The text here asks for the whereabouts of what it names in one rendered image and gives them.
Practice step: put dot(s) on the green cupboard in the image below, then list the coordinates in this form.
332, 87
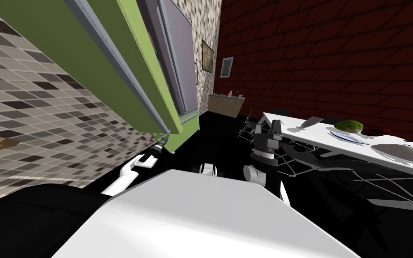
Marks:
84, 61

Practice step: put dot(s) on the green watermelon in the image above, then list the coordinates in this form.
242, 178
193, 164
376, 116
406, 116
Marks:
348, 126

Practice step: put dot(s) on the grey wedge-shaped utensil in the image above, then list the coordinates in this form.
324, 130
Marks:
312, 122

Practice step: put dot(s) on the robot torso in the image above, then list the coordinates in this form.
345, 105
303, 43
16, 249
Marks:
199, 215

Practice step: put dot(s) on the dark framed wall picture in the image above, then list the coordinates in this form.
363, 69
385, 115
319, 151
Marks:
207, 56

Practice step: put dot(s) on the brown sideboard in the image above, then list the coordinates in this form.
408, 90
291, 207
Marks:
224, 105

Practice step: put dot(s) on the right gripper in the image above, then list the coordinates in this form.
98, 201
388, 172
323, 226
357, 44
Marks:
265, 143

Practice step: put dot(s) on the blue and white plate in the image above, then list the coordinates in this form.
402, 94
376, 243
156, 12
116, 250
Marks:
348, 137

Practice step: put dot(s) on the pale framed wall picture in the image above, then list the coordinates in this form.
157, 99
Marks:
227, 67

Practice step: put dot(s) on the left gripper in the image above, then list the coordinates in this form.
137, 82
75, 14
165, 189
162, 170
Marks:
162, 141

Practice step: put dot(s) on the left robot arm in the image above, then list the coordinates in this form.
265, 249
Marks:
31, 222

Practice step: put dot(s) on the white table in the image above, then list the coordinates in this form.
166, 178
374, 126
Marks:
314, 138

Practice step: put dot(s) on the grey framed window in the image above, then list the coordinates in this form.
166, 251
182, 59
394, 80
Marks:
183, 53

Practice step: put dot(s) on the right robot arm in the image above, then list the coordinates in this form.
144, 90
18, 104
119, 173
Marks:
269, 179

